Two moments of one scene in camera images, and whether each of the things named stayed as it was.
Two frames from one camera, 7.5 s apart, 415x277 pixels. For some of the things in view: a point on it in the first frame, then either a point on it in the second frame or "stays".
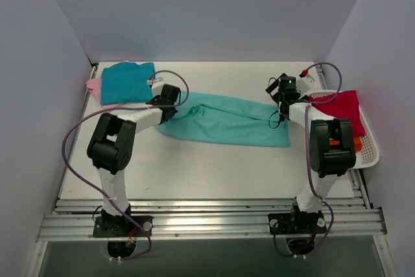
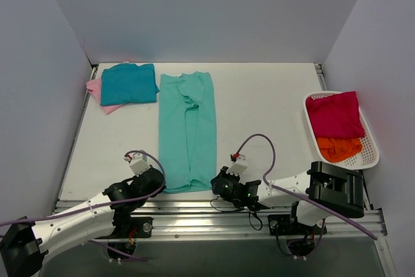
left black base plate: [116, 226] stays
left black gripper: [172, 108] to [155, 179]
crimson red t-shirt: [345, 106] stays
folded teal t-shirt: [126, 82] stays
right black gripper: [274, 88] to [219, 183]
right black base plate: [297, 222] stays
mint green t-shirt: [227, 119] to [187, 132]
